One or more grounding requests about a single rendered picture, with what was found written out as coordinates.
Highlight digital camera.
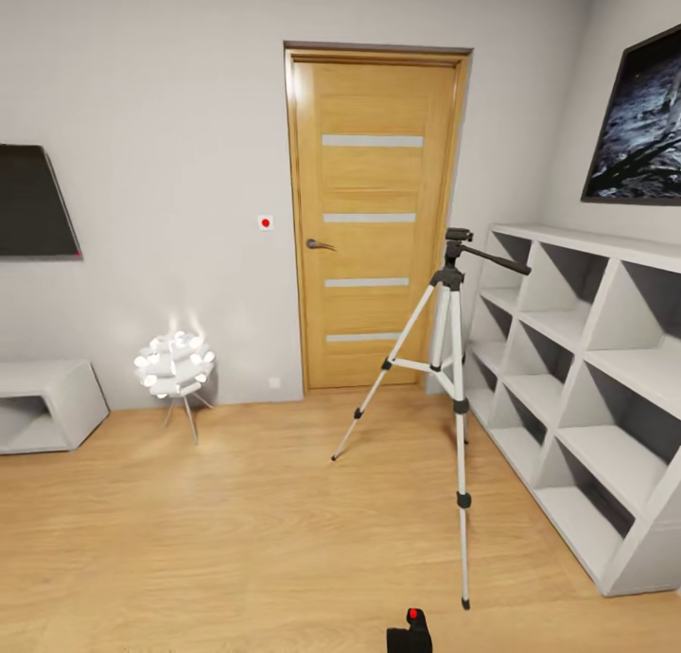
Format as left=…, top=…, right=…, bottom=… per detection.
left=387, top=609, right=432, bottom=653

